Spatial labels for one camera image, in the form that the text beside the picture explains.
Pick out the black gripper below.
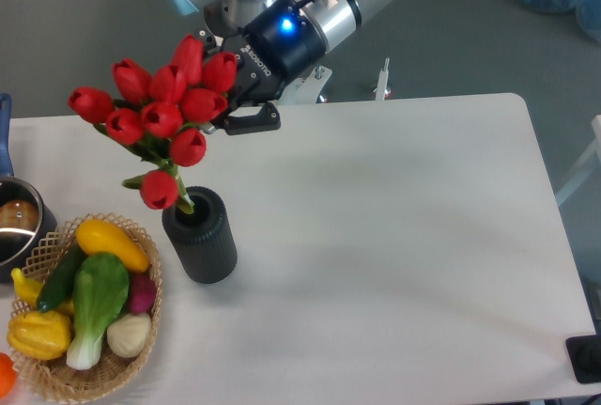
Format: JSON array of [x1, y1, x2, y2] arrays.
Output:
[[194, 0, 326, 135]]

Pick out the red tulip bouquet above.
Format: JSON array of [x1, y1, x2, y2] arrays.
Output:
[[68, 35, 238, 214]]

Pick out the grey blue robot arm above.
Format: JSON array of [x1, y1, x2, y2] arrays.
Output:
[[171, 0, 392, 135]]

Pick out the dark grey ribbed vase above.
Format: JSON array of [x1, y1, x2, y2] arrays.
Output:
[[162, 186, 238, 284]]

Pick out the yellow squash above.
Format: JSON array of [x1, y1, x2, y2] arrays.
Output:
[[75, 219, 150, 273]]

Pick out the purple red radish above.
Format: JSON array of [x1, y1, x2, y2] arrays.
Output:
[[127, 273, 157, 315]]

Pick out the green bok choy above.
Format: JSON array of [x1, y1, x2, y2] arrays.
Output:
[[66, 253, 130, 370]]

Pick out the brown item in saucepan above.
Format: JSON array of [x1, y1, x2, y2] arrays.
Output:
[[0, 199, 39, 231]]

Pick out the dark green cucumber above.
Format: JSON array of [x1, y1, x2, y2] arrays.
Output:
[[36, 242, 87, 313]]

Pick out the woven wicker basket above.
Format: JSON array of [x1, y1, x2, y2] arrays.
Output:
[[8, 213, 162, 404]]

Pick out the white garlic bulb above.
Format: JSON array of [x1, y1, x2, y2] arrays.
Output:
[[107, 313, 151, 358]]

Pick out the small yellow gourd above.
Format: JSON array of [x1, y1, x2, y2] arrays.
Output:
[[10, 267, 75, 316]]

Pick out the yellow bell pepper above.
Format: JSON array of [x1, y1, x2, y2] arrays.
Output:
[[7, 311, 71, 361]]

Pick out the orange fruit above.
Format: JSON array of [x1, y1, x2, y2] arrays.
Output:
[[0, 352, 17, 398]]

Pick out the black device at table edge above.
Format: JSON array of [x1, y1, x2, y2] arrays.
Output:
[[565, 335, 600, 384]]

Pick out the blue handled saucepan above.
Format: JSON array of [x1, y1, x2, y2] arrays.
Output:
[[1, 93, 56, 284]]

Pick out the white frame at right edge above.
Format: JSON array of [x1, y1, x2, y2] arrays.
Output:
[[555, 115, 600, 208]]

